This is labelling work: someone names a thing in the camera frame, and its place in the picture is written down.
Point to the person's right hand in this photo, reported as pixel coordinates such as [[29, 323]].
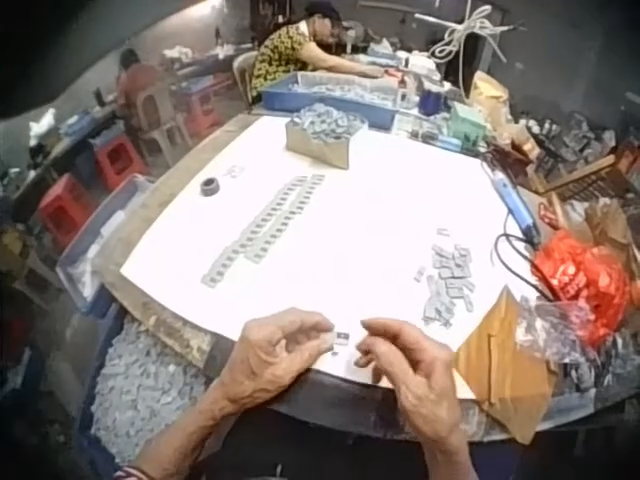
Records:
[[425, 380]]

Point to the person's left hand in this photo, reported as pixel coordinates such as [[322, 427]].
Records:
[[265, 360]]

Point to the brown paper envelope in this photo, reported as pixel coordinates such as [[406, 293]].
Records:
[[505, 370]]

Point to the small dark plastic part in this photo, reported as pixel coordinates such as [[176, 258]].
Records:
[[344, 336]]

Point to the pile of loose grey parts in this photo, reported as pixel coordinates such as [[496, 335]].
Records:
[[450, 280]]

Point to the heap of grey parts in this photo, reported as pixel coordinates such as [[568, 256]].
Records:
[[145, 390]]

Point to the row of grey plastic parts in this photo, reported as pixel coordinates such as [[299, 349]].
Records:
[[267, 225]]

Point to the clear plastic bag of parts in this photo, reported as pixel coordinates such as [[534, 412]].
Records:
[[560, 335]]

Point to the white paper sheet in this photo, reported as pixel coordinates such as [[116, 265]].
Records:
[[350, 220]]

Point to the black tape roll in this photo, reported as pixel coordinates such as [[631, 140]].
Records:
[[211, 187]]

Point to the red plastic bag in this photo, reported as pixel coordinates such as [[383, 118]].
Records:
[[585, 285]]

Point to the cardboard box of grey parts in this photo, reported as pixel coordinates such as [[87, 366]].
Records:
[[320, 137]]

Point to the crumpled brown paper bag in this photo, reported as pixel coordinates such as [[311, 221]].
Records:
[[610, 230]]

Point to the red plastic stool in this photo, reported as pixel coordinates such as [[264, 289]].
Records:
[[62, 212], [202, 112], [120, 162]]

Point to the wooden crate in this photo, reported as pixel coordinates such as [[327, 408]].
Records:
[[585, 180]]

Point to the green box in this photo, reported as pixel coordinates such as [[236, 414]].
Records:
[[467, 125]]

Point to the beige plastic chair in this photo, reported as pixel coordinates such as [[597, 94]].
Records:
[[162, 122]]

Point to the blue tray of grey parts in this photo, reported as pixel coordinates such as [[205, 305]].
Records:
[[340, 97]]

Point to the dark blue container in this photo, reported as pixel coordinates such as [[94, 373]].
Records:
[[432, 102]]

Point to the pile of black parts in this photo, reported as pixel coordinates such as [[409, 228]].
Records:
[[565, 137]]

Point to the white plastic chair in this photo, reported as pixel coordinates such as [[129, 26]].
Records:
[[242, 75]]

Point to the cluttered work table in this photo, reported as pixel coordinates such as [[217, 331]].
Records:
[[210, 60]]

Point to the white cloth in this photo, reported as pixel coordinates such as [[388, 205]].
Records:
[[42, 125]]

